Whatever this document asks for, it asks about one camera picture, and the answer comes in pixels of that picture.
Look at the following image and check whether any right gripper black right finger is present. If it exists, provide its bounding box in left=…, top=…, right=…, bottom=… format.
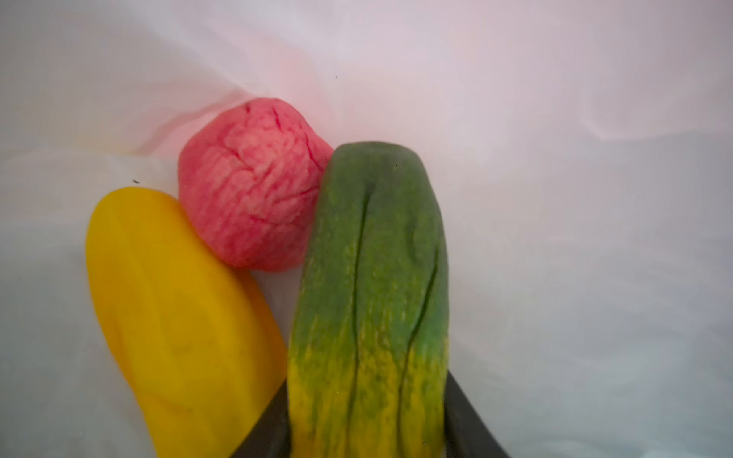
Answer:
left=444, top=373, right=510, bottom=458

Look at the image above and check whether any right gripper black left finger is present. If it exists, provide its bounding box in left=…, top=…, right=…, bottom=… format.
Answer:
left=230, top=381, right=291, bottom=458

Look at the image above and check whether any yellow mango fruit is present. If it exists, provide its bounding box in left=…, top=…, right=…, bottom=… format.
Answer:
left=85, top=187, right=286, bottom=457

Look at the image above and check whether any pink red round fruit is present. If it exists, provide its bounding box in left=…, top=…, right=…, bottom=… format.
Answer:
left=178, top=98, right=333, bottom=272

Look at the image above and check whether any white plastic bag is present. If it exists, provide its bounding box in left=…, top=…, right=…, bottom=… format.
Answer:
left=1, top=1, right=732, bottom=457

